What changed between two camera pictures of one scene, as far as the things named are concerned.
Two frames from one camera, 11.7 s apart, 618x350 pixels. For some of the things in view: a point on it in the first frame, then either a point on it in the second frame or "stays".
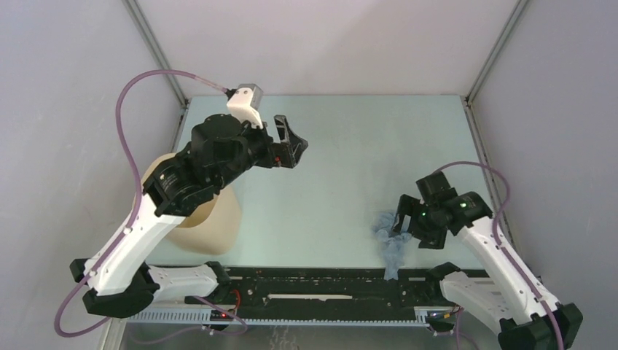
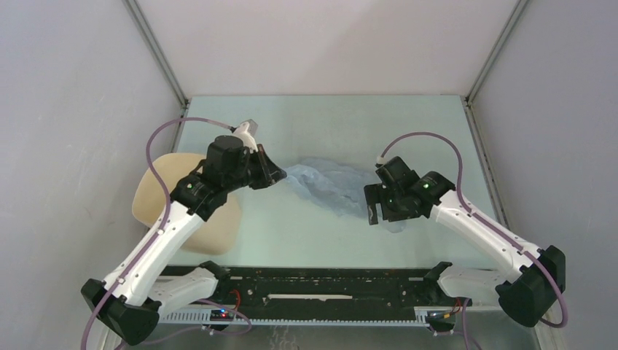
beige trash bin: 213,230 stays
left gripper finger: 286,134 to 272,171
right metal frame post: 517,11 stays
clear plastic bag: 393,246 to 338,185
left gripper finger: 291,153 to 267,179
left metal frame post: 133,7 stays
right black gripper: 407,205 to 376,193
